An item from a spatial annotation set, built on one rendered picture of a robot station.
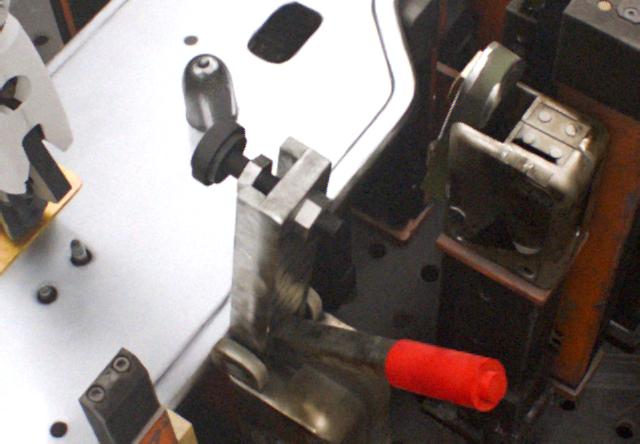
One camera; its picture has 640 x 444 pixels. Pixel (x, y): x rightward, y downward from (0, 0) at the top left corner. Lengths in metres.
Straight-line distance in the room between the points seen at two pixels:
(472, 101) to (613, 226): 0.17
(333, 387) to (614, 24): 0.24
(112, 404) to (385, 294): 0.60
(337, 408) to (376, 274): 0.45
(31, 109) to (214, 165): 0.15
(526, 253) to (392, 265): 0.34
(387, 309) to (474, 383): 0.53
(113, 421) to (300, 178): 0.12
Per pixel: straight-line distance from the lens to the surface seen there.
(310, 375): 0.63
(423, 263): 1.07
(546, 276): 0.75
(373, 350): 0.57
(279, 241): 0.50
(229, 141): 0.50
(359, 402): 0.63
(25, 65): 0.62
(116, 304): 0.72
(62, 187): 0.67
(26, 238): 0.75
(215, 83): 0.75
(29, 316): 0.73
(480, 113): 0.68
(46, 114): 0.65
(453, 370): 0.53
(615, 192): 0.78
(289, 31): 0.94
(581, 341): 0.94
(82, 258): 0.74
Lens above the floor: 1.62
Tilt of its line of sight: 57 degrees down
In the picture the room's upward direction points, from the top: 4 degrees counter-clockwise
